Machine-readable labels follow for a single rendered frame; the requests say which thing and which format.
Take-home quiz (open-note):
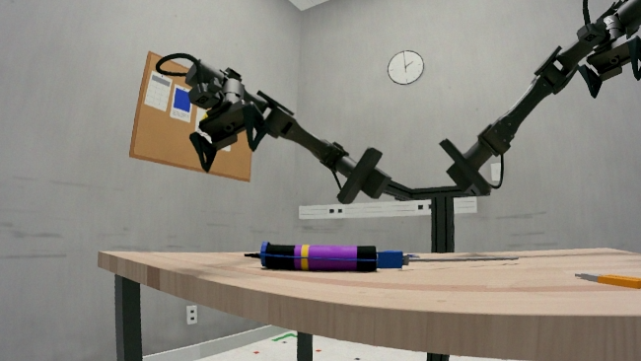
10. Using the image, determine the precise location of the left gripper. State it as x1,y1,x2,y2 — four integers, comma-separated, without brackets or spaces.
578,29,641,99

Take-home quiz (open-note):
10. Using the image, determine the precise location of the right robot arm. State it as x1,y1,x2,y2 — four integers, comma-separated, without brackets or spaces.
184,59,371,198

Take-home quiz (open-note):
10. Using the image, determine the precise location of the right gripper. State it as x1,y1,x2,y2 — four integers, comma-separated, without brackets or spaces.
189,90,269,173

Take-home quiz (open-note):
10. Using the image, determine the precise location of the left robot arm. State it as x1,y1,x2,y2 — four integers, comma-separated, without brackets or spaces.
445,0,641,190

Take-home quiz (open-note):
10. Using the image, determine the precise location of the black and purple cylinder with yellow stripe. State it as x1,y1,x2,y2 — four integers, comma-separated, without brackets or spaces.
265,245,377,271

